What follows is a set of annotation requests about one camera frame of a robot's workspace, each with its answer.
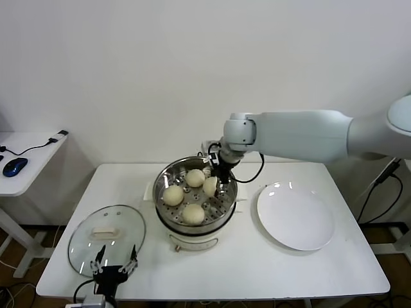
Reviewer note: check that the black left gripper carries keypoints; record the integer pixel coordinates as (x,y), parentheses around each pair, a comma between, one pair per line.
(110,276)

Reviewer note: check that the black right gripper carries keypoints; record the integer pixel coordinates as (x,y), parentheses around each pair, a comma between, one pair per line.
(224,171)

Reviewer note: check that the white steamed baozi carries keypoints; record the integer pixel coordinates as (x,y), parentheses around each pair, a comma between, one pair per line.
(193,214)
(173,195)
(195,178)
(209,187)

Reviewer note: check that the round glass pot lid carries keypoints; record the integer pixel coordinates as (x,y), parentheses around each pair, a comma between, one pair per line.
(128,224)

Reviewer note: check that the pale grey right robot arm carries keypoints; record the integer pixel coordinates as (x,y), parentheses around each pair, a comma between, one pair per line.
(305,134)

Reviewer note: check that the stainless steel steamer basket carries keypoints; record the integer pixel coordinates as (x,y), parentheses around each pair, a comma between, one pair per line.
(167,178)

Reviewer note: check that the white round plate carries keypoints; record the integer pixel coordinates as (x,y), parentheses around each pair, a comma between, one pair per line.
(295,218)

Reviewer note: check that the white computer desk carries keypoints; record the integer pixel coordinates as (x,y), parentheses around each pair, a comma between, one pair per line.
(35,168)

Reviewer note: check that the blue computer mouse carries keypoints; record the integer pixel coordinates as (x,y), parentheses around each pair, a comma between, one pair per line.
(15,167)

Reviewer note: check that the white appliance stand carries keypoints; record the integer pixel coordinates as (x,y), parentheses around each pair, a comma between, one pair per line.
(403,242)

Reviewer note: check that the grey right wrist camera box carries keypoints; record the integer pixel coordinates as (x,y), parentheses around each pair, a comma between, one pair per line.
(205,147)

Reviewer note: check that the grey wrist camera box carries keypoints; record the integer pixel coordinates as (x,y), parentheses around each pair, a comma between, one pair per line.
(94,301)
(205,147)

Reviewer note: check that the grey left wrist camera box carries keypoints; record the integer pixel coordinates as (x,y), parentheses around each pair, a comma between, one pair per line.
(94,301)

